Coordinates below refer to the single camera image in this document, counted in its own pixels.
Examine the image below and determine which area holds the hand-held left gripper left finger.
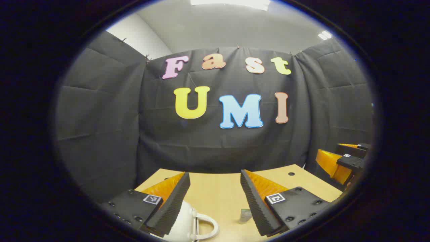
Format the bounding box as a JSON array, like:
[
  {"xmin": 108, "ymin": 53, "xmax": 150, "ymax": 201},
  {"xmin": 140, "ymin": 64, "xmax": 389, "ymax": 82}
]
[{"xmin": 101, "ymin": 171, "xmax": 191, "ymax": 237}]

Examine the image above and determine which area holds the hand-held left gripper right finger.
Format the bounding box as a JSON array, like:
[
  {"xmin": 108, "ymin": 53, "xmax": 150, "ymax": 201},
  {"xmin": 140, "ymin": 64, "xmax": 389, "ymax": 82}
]
[{"xmin": 240, "ymin": 169, "xmax": 331, "ymax": 237}]

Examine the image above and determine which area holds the white hard-shell suitcase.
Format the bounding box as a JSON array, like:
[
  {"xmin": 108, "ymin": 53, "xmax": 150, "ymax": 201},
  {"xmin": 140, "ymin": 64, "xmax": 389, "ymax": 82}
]
[{"xmin": 151, "ymin": 200, "xmax": 219, "ymax": 242}]

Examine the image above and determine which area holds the black backdrop cloth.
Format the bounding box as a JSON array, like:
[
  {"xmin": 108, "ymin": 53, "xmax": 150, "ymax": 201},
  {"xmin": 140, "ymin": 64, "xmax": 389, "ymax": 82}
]
[{"xmin": 55, "ymin": 30, "xmax": 375, "ymax": 204}]

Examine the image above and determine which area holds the large ceiling light panel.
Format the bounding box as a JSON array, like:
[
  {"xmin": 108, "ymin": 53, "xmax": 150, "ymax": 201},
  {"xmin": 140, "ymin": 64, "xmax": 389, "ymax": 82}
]
[{"xmin": 191, "ymin": 0, "xmax": 271, "ymax": 10}]

